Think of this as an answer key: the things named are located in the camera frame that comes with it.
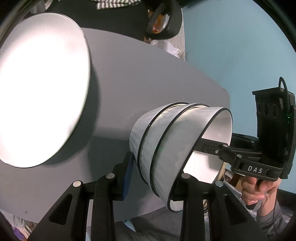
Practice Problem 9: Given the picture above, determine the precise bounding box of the black office chair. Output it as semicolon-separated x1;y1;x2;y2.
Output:
46;0;183;47

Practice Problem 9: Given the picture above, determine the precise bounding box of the white round plate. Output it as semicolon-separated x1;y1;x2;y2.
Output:
0;13;91;168

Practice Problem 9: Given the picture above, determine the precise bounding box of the clear plastic sheet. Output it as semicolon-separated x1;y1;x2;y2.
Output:
223;178;245;202

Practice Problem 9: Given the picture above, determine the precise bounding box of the person's right forearm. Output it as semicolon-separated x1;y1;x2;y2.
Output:
255;190;292;240

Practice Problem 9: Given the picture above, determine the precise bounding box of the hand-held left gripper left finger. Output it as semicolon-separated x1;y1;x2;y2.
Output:
28;151;136;241

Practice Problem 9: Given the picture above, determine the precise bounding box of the white bowl with dark rim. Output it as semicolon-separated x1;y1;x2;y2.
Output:
129;102;189;172
139;103;210;188
150;107;233;212

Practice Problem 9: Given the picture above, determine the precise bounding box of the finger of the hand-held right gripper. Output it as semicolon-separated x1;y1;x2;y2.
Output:
199;138;243;171
231;133;263;153

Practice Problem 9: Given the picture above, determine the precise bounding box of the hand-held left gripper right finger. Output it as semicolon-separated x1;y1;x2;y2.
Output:
170;173;269;241

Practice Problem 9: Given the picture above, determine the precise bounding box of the white bag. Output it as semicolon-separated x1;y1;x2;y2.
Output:
150;38;185;61

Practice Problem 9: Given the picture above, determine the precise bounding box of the person's right hand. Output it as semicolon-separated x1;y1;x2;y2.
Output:
240;177;281;211

